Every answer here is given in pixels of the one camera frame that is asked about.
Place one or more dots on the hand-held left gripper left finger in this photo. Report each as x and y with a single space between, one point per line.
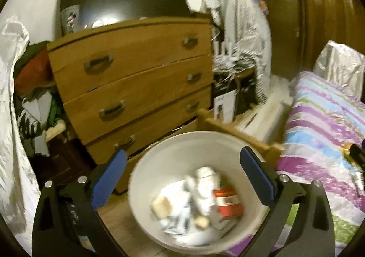
109 180

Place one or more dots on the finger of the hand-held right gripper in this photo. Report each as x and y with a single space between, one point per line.
359 157

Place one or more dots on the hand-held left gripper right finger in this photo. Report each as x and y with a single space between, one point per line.
258 177

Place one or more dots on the white paper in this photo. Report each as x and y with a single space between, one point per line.
206 183

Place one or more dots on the beige box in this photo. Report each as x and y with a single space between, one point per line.
161 205

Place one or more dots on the small beige block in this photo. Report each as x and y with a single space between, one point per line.
202 222

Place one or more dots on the white plastic basin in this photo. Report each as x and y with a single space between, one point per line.
176 154

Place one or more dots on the dark wooden cabinet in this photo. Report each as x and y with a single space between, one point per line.
62 160

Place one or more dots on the striped floral bedsheet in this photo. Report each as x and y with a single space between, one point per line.
319 120

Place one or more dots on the white wooden planks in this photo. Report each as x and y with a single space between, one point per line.
268 109

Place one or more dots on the wooden drawer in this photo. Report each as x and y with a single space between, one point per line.
142 54
154 97
159 128

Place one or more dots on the black box with white label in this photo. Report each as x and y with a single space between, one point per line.
225 103

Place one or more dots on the silver foil bag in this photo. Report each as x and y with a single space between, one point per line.
339 69

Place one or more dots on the pile of clothes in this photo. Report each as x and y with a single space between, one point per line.
34 114

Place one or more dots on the white cloth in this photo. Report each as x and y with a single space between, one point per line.
14 131

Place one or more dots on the wooden chest of drawers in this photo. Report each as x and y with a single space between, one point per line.
137 74

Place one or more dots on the white router with antennas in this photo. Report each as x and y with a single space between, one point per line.
225 53

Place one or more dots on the red cloth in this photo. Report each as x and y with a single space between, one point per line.
34 69

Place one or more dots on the brown wooden door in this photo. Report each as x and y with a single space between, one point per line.
279 32

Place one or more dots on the brown wooden wardrobe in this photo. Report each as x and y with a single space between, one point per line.
330 3

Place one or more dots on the grey striped cloth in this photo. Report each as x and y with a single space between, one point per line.
239 17

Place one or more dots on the cartoon mouse cup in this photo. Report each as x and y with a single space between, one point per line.
70 20

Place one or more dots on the colourful hanging ornament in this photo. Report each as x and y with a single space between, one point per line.
261 3

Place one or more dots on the wooden bed frame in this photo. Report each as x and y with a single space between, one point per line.
228 128

